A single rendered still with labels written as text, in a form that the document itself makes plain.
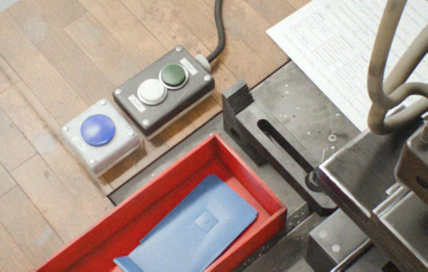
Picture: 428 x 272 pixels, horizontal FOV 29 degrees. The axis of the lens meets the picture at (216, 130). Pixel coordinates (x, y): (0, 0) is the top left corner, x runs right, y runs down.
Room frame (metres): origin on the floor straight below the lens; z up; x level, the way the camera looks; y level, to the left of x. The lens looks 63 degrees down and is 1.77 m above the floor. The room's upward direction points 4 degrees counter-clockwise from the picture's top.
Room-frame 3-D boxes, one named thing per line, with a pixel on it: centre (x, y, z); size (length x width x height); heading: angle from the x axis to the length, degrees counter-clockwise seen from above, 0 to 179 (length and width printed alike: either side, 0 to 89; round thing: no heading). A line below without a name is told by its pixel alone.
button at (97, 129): (0.43, 0.14, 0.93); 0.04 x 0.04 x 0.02
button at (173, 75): (0.50, 0.05, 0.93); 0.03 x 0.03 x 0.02
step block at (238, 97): (0.42, -0.04, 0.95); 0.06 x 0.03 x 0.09; 36
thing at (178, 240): (0.30, 0.04, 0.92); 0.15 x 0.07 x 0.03; 133
